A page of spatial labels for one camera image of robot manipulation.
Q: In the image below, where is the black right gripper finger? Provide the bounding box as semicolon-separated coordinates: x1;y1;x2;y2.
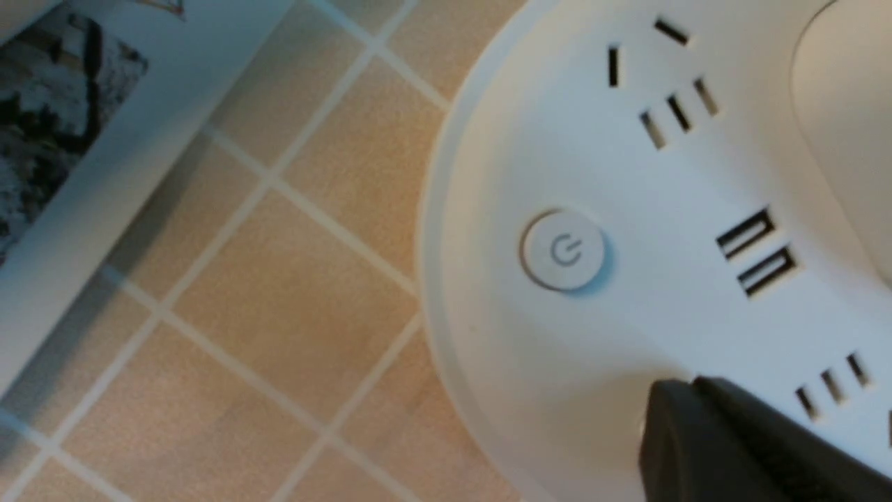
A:
638;376;891;501

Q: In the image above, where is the white desk lamp socket base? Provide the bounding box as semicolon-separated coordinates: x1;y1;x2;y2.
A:
417;1;890;501

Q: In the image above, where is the checkered orange tablecloth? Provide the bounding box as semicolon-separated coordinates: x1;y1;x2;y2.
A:
2;1;521;501

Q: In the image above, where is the photo booklet under brochure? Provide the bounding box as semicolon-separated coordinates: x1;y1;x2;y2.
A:
2;1;293;394

